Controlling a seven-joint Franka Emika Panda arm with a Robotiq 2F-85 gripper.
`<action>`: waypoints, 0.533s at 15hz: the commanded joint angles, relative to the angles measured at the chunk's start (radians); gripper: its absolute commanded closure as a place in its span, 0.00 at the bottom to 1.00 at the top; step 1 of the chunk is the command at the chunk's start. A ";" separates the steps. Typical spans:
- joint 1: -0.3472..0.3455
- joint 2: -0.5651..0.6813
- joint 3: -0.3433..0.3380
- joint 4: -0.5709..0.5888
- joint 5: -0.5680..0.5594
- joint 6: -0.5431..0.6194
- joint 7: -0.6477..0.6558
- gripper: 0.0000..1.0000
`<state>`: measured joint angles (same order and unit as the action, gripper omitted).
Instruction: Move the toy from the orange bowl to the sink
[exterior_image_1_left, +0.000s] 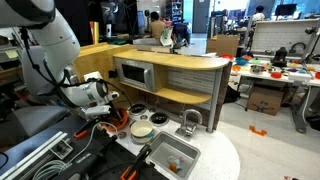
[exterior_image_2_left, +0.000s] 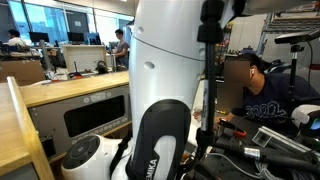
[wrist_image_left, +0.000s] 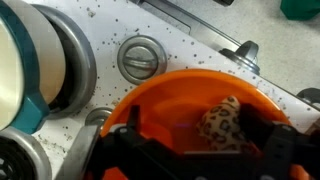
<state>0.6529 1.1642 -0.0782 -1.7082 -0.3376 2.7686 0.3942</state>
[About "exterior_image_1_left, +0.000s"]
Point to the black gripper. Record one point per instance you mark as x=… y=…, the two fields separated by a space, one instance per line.
x=114 y=112

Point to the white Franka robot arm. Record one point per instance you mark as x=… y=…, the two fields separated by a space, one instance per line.
x=53 y=43

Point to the orange plastic bowl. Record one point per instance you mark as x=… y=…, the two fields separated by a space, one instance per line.
x=124 y=119

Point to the grey toy microwave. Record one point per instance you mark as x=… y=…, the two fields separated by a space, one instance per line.
x=133 y=73

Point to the grey toy sink basin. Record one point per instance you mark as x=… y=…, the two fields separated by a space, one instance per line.
x=166 y=143

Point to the grey toy faucet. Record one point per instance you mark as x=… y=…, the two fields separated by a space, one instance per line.
x=190 y=128

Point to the blue and orange toy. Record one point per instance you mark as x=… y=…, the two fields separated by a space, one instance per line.
x=175 y=164

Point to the blue bowl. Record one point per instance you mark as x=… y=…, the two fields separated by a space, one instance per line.
x=241 y=61

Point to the red bowl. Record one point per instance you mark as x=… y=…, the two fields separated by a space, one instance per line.
x=276 y=75

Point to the white toy kitchen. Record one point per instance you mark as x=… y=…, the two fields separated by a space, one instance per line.
x=283 y=35

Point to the grey stove knob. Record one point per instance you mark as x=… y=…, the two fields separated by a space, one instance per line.
x=122 y=134
x=143 y=117
x=152 y=109

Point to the black cylindrical tool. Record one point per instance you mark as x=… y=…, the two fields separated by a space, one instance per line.
x=90 y=155

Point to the grey chair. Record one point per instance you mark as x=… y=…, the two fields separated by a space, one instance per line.
x=36 y=118

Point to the person in tan shirt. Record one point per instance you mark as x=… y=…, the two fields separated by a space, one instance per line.
x=156 y=28

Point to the plain cardboard box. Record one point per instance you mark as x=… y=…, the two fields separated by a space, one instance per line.
x=223 y=45

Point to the small metal pot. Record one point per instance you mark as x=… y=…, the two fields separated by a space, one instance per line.
x=256 y=69

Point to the cardboard box with print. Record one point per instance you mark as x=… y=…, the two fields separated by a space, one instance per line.
x=265 y=100

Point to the black kettle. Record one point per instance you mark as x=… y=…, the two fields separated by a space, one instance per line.
x=279 y=57

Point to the person in white shirt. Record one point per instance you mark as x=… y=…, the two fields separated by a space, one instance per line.
x=258 y=15

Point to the white work table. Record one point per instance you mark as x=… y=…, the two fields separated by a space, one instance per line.
x=300 y=80

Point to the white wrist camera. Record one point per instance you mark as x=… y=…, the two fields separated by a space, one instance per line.
x=97 y=110

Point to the small square wall fixture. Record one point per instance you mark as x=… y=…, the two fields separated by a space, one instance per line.
x=113 y=73

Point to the aluminium rail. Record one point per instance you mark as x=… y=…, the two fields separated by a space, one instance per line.
x=33 y=151

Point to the orange plastic bracket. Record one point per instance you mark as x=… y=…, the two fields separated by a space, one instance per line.
x=258 y=131

